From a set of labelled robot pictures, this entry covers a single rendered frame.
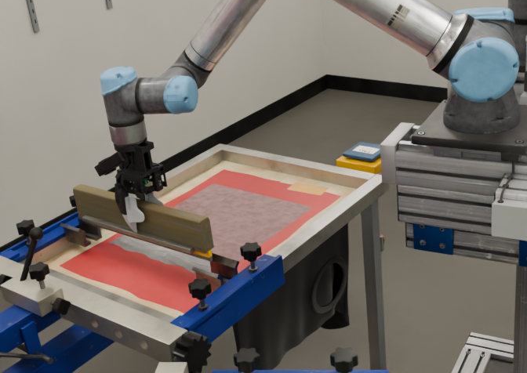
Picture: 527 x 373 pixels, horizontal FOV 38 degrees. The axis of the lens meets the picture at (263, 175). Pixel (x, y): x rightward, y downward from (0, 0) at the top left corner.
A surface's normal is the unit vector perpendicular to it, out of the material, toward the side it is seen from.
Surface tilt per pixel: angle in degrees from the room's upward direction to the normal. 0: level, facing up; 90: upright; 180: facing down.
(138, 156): 90
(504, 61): 94
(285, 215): 0
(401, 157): 90
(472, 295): 0
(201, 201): 0
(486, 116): 72
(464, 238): 90
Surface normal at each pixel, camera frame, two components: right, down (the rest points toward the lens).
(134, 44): 0.79, 0.18
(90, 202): -0.60, 0.39
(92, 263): -0.11, -0.91
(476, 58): -0.11, 0.48
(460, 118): -0.73, 0.06
